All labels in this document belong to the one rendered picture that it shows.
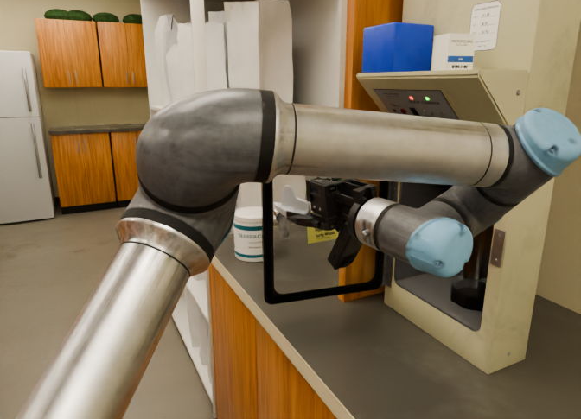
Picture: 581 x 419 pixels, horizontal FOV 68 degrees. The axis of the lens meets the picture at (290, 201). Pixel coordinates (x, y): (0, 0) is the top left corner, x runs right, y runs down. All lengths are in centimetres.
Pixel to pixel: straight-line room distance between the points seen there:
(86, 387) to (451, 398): 65
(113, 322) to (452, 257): 39
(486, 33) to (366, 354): 66
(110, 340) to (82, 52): 534
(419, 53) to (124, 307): 71
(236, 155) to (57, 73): 532
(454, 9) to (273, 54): 122
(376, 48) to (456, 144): 47
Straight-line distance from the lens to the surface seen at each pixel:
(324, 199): 69
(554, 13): 86
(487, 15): 89
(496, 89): 76
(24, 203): 553
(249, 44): 188
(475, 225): 64
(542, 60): 84
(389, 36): 90
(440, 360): 100
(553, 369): 106
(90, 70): 570
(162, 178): 44
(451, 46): 82
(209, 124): 42
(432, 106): 87
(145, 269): 48
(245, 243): 137
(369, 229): 63
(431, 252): 56
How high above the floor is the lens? 149
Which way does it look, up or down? 15 degrees down
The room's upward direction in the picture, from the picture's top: straight up
